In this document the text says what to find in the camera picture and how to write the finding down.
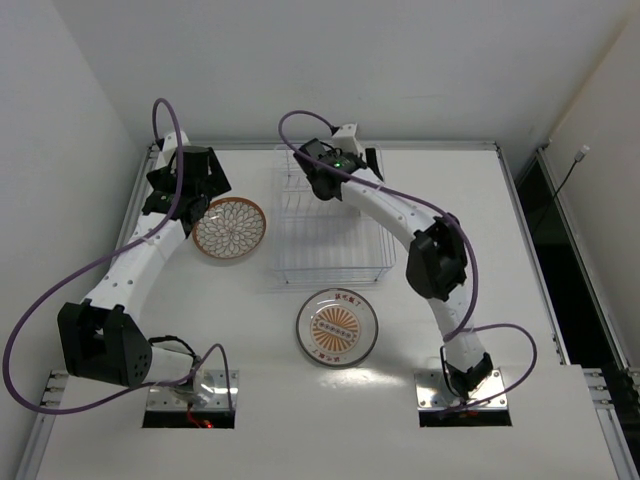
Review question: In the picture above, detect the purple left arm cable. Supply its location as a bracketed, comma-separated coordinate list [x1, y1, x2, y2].
[2, 97, 232, 416]

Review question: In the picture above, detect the black cable with white plug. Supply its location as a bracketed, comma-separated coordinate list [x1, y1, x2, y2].
[529, 144, 591, 236]

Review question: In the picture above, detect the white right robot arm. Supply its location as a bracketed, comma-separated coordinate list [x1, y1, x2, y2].
[293, 139, 493, 400]

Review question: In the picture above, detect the orange sunburst plate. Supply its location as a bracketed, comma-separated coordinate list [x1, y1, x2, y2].
[295, 288, 379, 369]

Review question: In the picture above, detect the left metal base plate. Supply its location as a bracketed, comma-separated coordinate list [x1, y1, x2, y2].
[146, 369, 239, 413]

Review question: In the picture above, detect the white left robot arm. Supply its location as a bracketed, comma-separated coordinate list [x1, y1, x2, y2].
[57, 132, 231, 388]

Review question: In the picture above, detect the clear wire dish rack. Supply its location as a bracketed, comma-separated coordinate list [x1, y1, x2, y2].
[271, 144, 396, 287]

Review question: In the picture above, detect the metal base plate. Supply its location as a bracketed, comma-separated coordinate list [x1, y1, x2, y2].
[146, 369, 239, 413]
[414, 369, 508, 413]

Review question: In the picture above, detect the floral brown-rim plate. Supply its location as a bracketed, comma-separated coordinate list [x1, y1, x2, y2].
[192, 197, 267, 260]

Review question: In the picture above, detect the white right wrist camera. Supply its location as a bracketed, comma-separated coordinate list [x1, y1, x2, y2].
[331, 123, 364, 157]

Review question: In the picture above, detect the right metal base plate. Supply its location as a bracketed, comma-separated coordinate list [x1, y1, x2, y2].
[414, 369, 508, 413]

